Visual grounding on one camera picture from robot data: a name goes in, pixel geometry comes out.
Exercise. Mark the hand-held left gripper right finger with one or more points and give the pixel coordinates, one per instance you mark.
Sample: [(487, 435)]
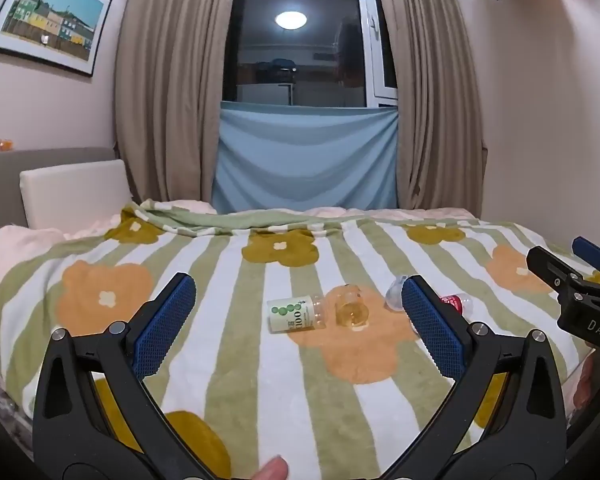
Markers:
[(430, 330)]

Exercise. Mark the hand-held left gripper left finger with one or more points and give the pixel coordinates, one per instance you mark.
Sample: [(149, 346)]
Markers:
[(165, 330)]

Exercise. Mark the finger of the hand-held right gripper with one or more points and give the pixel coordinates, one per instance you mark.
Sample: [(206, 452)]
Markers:
[(550, 265), (592, 252)]

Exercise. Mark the clear yellow cup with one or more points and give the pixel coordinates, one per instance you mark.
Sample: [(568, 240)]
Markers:
[(350, 310)]

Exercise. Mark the person's left hand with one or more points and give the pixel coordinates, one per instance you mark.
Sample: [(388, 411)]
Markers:
[(272, 471)]

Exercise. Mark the clear bottle with red label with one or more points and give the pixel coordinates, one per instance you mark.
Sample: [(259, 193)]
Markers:
[(392, 295)]

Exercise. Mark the striped floral blanket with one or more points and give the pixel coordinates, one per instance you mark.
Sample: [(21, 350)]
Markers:
[(260, 390)]

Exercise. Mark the bottle with white green label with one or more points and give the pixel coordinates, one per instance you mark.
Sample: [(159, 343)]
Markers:
[(292, 315)]

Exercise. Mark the white cushion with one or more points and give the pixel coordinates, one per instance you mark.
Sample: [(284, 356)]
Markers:
[(75, 195)]

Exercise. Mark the pale pink duvet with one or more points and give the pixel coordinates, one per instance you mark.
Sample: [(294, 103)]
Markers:
[(10, 260)]

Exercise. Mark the light blue cloth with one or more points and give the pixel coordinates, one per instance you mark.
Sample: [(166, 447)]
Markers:
[(305, 160)]

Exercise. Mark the beige curtain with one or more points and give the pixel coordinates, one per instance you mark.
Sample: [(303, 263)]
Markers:
[(430, 85), (170, 85)]

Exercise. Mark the grey headboard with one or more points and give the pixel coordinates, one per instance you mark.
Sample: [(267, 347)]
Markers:
[(0, 180)]

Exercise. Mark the small orange object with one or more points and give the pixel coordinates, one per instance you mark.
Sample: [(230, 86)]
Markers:
[(5, 146)]

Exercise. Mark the window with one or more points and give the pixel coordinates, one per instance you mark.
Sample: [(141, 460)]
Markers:
[(300, 60)]

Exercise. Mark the framed picture of houses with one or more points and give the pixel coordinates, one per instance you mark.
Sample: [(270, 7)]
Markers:
[(50, 15)]

